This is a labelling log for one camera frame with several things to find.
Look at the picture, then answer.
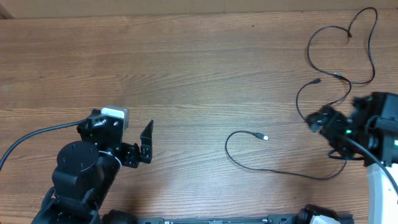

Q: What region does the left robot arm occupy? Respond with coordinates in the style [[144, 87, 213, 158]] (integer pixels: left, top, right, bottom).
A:
[[33, 106, 154, 224]]

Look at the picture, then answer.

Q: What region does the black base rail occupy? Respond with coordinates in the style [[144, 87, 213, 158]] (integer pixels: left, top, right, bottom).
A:
[[102, 203, 355, 224]]

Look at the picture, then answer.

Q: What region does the black usb cable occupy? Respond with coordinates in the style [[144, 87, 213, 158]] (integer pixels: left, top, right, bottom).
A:
[[224, 78, 348, 181], [306, 6, 379, 108]]

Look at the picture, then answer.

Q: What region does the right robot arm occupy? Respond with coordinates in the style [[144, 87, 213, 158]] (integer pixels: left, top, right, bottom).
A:
[[305, 91, 397, 223]]

